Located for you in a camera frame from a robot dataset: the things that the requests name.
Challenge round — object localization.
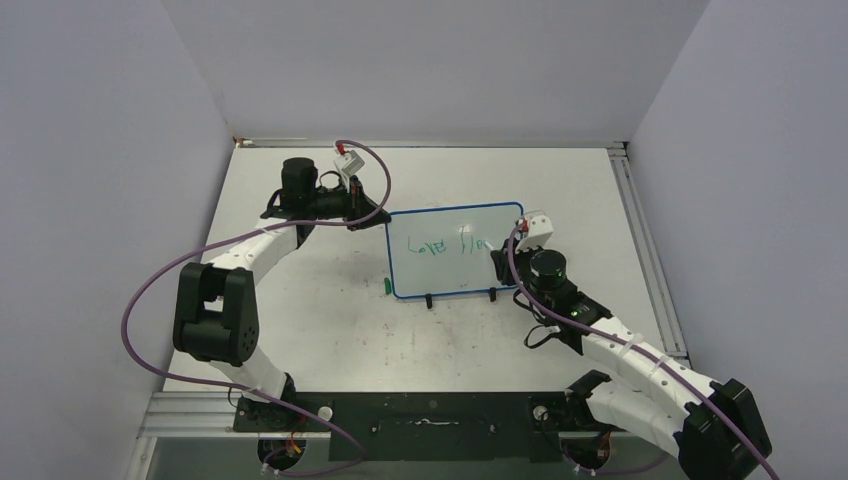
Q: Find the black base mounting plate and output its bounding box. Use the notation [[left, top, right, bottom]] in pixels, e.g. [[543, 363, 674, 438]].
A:
[[232, 391, 611, 463]]

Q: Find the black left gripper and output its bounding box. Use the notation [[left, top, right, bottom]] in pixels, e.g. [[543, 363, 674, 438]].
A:
[[306, 176, 390, 232]]

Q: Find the aluminium frame rail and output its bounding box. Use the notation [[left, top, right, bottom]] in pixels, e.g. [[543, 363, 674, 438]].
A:
[[139, 391, 236, 438]]

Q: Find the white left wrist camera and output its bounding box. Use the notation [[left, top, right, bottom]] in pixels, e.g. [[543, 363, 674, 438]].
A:
[[334, 150, 365, 177]]

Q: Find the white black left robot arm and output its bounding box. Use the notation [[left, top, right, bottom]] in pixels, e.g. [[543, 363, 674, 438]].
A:
[[172, 152, 391, 431]]

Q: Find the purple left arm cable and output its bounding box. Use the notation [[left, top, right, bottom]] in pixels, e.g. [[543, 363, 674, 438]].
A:
[[119, 139, 393, 480]]

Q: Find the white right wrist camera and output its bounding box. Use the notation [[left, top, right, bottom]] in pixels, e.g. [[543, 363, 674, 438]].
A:
[[515, 210, 554, 253]]

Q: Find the blue framed whiteboard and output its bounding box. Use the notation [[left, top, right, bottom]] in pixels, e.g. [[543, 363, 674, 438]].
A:
[[385, 202, 524, 300]]

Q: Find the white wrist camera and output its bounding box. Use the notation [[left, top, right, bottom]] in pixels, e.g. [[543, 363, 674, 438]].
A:
[[515, 210, 554, 253], [334, 150, 365, 177]]

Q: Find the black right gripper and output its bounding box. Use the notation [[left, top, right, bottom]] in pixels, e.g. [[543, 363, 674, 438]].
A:
[[493, 235, 552, 315]]

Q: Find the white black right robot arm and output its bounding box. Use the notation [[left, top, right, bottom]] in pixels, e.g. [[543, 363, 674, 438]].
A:
[[490, 240, 778, 479]]

